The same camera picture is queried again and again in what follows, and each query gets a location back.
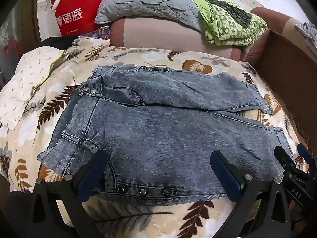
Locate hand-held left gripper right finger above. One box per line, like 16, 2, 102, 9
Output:
210, 150, 292, 238

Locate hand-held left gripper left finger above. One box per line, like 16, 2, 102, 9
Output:
27, 150, 111, 238

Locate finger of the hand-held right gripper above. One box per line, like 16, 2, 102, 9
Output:
274, 145, 301, 179
297, 143, 316, 165

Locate blue denim pants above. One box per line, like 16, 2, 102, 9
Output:
37, 64, 294, 207

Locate beige leaf-printed blanket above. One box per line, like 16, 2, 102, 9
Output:
0, 38, 313, 238

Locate brown wooden board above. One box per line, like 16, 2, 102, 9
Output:
255, 28, 317, 159

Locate grey patterned cloth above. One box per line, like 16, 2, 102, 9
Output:
294, 21, 317, 44

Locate green patterned cloth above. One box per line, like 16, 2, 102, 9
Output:
187, 0, 269, 46

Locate small colourful packet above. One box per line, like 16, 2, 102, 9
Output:
95, 25, 111, 38

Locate pink and brown bolster cushion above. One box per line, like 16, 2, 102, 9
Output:
110, 6, 307, 62

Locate dark green striped cloth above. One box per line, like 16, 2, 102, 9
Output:
202, 0, 256, 28

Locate red paper bag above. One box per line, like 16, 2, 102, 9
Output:
51, 0, 110, 37

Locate grey quilted pillow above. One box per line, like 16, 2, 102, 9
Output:
95, 0, 207, 33

